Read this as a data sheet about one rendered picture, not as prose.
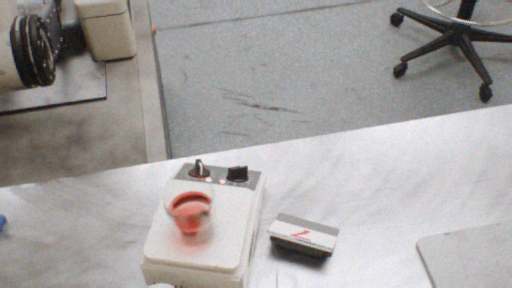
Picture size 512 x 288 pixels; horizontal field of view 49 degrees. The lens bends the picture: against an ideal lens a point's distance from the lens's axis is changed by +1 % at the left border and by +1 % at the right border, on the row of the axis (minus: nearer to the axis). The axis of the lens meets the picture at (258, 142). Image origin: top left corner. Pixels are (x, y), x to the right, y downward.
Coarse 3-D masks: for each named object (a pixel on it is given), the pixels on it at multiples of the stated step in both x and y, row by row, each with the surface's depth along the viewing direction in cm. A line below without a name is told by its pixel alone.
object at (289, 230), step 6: (276, 222) 80; (276, 228) 77; (282, 228) 78; (288, 228) 78; (294, 228) 79; (300, 228) 79; (288, 234) 76; (294, 234) 76; (300, 234) 77; (306, 234) 77; (312, 234) 78; (318, 234) 78; (306, 240) 75; (312, 240) 75; (318, 240) 76; (324, 240) 76; (330, 240) 77; (330, 246) 74
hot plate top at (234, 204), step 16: (224, 192) 74; (240, 192) 74; (160, 208) 72; (224, 208) 72; (240, 208) 72; (160, 224) 71; (224, 224) 71; (240, 224) 70; (160, 240) 69; (224, 240) 69; (240, 240) 69; (144, 256) 68; (160, 256) 68; (176, 256) 68; (192, 256) 68; (208, 256) 68; (224, 256) 68; (240, 256) 68
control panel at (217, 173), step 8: (184, 168) 82; (208, 168) 83; (216, 168) 83; (224, 168) 83; (216, 176) 80; (224, 176) 80; (256, 176) 81; (224, 184) 78; (232, 184) 78; (240, 184) 78; (248, 184) 78; (256, 184) 79
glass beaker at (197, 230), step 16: (176, 176) 66; (192, 176) 67; (208, 176) 65; (160, 192) 64; (176, 192) 68; (208, 192) 68; (208, 208) 63; (176, 224) 64; (192, 224) 64; (208, 224) 65; (176, 240) 68; (192, 240) 66; (208, 240) 68
